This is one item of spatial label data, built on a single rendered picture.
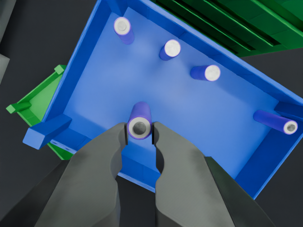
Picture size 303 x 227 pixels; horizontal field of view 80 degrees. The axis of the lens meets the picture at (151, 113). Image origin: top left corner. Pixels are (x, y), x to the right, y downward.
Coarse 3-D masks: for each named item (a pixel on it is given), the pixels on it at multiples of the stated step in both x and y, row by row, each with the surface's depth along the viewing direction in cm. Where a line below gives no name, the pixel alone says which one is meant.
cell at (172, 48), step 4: (172, 40) 19; (168, 44) 19; (172, 44) 19; (176, 44) 19; (164, 48) 19; (168, 48) 19; (172, 48) 19; (176, 48) 19; (180, 48) 19; (160, 52) 24; (164, 52) 20; (168, 52) 19; (172, 52) 19; (176, 52) 19; (160, 56) 25; (164, 56) 22; (168, 56) 20; (172, 56) 20; (164, 60) 25
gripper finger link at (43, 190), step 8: (64, 160) 9; (56, 168) 8; (64, 168) 8; (48, 176) 8; (56, 176) 8; (40, 184) 8; (48, 184) 8; (56, 184) 8; (32, 192) 7; (40, 192) 7; (48, 192) 7; (24, 200) 7; (32, 200) 7; (40, 200) 7; (16, 208) 7; (24, 208) 7; (32, 208) 7; (40, 208) 7; (8, 216) 6; (16, 216) 6; (24, 216) 6; (32, 216) 6; (0, 224) 6; (8, 224) 6; (16, 224) 6; (24, 224) 6; (32, 224) 6
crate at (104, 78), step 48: (144, 0) 20; (96, 48) 25; (144, 48) 25; (192, 48) 26; (96, 96) 27; (144, 96) 27; (192, 96) 27; (240, 96) 27; (288, 96) 23; (144, 144) 29; (240, 144) 29; (288, 144) 25
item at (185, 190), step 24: (168, 144) 10; (192, 144) 10; (168, 168) 8; (192, 168) 8; (168, 192) 7; (192, 192) 7; (216, 192) 7; (168, 216) 6; (192, 216) 6; (216, 216) 6
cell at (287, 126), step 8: (256, 112) 28; (264, 112) 26; (256, 120) 28; (264, 120) 25; (272, 120) 24; (280, 120) 23; (288, 120) 22; (280, 128) 22; (288, 128) 22; (296, 128) 22
